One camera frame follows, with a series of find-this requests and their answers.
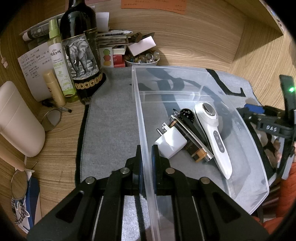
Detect cream plastic case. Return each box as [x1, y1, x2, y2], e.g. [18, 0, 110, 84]
[1, 81, 46, 157]

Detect black ball-head microphone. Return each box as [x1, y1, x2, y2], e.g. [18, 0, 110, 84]
[179, 108, 209, 148]

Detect red small box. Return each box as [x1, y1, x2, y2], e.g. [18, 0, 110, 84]
[113, 55, 125, 68]

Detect dark wine bottle elephant label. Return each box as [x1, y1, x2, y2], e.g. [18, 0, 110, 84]
[59, 1, 106, 104]

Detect clear plastic storage bin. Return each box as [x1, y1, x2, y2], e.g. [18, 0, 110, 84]
[132, 66, 269, 240]

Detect beaded bracelet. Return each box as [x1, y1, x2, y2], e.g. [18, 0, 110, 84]
[10, 197, 31, 225]

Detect green spray bottle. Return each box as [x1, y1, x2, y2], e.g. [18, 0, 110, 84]
[47, 19, 79, 103]

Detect white handheld massager device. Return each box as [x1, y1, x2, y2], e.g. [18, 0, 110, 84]
[194, 102, 233, 180]

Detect white power adapter plug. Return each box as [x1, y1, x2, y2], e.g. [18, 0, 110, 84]
[154, 123, 187, 159]

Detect fruit picture card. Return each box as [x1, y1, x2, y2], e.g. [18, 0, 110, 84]
[99, 47, 114, 68]

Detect round wire eyeglasses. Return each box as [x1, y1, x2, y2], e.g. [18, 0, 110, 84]
[11, 161, 38, 200]

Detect stack of papers and cards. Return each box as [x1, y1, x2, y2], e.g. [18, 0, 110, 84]
[96, 30, 133, 55]

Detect white card box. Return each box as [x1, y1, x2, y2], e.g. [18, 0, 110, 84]
[128, 36, 156, 56]

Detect blue white booklet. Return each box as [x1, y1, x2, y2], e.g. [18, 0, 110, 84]
[14, 177, 42, 234]

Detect white marker tube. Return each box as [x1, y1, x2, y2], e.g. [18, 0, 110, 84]
[21, 19, 60, 42]

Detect person's right hand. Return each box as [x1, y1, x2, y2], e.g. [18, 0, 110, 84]
[258, 133, 285, 176]

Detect white bowl of beads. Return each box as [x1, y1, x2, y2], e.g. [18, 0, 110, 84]
[124, 51, 160, 67]

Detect brown gold battery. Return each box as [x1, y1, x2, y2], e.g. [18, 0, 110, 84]
[169, 115, 208, 162]

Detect white handwritten paper note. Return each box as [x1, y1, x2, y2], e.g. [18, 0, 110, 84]
[18, 43, 53, 102]

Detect grey rug with black letters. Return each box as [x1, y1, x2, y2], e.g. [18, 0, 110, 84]
[75, 67, 290, 241]

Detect beige lip balm tube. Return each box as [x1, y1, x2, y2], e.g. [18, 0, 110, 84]
[43, 69, 66, 107]

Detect black pen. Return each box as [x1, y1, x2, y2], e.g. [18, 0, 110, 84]
[43, 101, 73, 114]

